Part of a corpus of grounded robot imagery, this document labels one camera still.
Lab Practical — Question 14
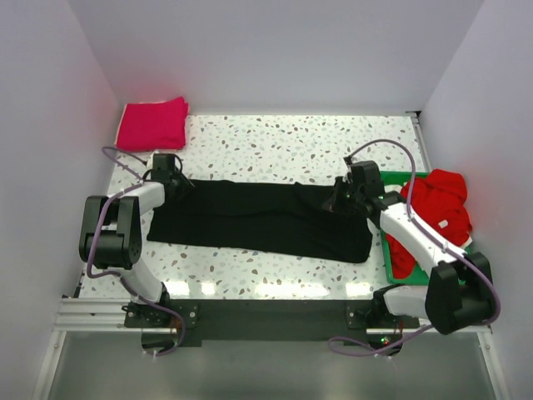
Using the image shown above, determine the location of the black t shirt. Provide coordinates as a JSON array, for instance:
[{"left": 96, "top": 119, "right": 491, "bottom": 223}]
[{"left": 147, "top": 180, "right": 372, "bottom": 263}]

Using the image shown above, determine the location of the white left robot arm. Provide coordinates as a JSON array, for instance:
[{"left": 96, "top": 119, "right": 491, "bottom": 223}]
[{"left": 78, "top": 153, "right": 196, "bottom": 332}]

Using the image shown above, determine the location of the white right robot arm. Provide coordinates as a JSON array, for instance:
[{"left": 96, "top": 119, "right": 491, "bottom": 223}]
[{"left": 324, "top": 156, "right": 501, "bottom": 335}]

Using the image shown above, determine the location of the green plastic basket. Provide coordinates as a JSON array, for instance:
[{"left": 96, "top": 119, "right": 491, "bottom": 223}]
[{"left": 376, "top": 170, "right": 480, "bottom": 287}]

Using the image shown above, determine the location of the folded pink t shirt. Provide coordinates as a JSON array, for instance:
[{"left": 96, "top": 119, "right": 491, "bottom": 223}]
[{"left": 115, "top": 97, "right": 189, "bottom": 153}]

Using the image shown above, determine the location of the red t shirt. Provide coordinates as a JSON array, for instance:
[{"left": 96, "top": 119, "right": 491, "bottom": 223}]
[{"left": 385, "top": 168, "right": 474, "bottom": 280}]

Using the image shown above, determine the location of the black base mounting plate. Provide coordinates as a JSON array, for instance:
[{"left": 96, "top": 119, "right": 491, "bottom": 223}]
[{"left": 124, "top": 299, "right": 420, "bottom": 350}]

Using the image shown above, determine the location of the aluminium rail frame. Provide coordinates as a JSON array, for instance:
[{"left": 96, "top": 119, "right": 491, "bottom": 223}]
[{"left": 36, "top": 114, "right": 505, "bottom": 399}]

